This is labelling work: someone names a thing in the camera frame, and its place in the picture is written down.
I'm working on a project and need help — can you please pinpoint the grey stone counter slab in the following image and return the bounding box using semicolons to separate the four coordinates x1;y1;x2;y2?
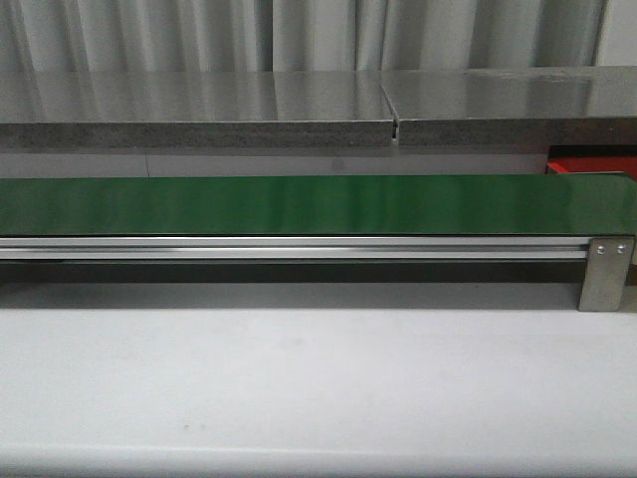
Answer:
380;66;636;147
1;72;394;150

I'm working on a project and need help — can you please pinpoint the aluminium conveyor frame rail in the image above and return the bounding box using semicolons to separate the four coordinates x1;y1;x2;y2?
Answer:
1;236;591;260

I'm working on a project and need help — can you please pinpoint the grey pleated curtain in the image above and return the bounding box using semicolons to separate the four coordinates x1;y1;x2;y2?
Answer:
1;1;606;74

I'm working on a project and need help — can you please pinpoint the grey stone counter right slab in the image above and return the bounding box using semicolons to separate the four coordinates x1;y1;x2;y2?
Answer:
380;66;636;147

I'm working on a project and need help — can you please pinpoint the green conveyor belt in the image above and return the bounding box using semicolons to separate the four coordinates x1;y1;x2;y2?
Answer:
1;173;636;236

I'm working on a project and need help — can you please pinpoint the steel conveyor support bracket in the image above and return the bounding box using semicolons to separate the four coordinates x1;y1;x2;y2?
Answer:
578;236;635;313

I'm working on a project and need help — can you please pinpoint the grey stone counter left slab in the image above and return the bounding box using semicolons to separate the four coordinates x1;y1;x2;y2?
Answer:
1;72;394;150

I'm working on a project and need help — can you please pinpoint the red plastic tray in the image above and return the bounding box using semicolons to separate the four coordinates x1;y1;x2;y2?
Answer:
546;155;637;179

